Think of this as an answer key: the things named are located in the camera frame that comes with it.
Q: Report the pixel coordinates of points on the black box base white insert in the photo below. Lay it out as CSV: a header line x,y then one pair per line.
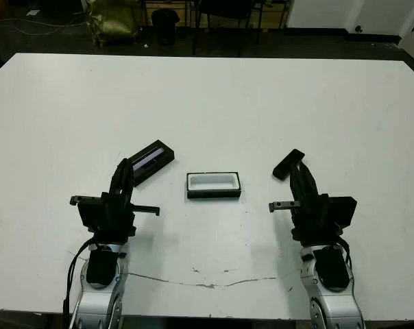
x,y
212,195

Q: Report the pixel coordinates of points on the black mesh office chair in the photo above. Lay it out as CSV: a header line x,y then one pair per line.
x,y
227,8

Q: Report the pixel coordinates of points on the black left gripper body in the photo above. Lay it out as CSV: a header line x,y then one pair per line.
x,y
114,219

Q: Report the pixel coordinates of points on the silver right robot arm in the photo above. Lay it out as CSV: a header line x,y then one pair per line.
x,y
337,308

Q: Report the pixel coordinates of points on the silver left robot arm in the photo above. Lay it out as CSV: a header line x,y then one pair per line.
x,y
97,305

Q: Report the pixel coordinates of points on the black floor bin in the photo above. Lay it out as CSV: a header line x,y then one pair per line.
x,y
166,27

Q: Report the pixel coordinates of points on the yellow-green plastic bag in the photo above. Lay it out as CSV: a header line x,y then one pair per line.
x,y
111,24

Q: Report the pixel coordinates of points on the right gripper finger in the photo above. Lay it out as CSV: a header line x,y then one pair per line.
x,y
296,181
309,183

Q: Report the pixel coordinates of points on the slim black camera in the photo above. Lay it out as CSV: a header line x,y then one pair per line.
x,y
287,164

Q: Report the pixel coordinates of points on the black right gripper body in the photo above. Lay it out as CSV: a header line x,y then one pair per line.
x,y
316,219

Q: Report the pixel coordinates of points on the white paper sheet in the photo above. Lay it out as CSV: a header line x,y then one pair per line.
x,y
32,13

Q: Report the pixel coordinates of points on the black box lid with print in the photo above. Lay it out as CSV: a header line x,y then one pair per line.
x,y
155,156

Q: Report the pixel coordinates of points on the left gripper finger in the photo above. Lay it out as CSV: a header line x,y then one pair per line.
x,y
118,178
129,180

